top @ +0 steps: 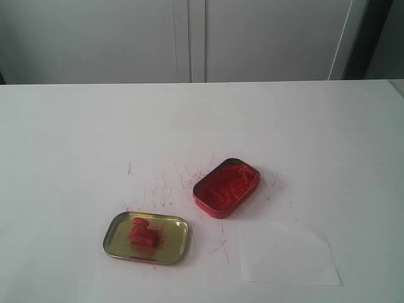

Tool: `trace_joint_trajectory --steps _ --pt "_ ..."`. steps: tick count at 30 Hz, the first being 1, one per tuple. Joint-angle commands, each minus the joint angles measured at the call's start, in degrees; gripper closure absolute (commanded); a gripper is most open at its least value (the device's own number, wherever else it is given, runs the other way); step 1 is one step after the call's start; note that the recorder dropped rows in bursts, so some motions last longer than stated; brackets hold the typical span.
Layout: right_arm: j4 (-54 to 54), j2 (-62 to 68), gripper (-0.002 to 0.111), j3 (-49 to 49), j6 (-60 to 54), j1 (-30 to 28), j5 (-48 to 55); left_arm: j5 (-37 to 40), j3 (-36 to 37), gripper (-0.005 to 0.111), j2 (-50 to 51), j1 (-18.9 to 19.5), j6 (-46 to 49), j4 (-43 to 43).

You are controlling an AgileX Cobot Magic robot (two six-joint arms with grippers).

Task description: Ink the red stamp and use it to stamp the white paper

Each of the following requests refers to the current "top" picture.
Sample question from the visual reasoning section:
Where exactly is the white cabinet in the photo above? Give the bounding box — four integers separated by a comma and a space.
1, 1, 367, 84

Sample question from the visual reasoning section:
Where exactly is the dark vertical post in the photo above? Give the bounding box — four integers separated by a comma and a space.
342, 0, 393, 80

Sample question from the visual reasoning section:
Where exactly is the red stamp block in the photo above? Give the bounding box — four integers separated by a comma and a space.
129, 217, 159, 247

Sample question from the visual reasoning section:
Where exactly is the red ink pad tin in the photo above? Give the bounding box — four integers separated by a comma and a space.
193, 158, 261, 219

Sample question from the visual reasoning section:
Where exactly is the white paper sheet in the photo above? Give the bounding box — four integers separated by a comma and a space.
239, 221, 343, 287

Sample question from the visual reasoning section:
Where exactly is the gold metal tin lid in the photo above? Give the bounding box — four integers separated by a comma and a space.
103, 211, 189, 265

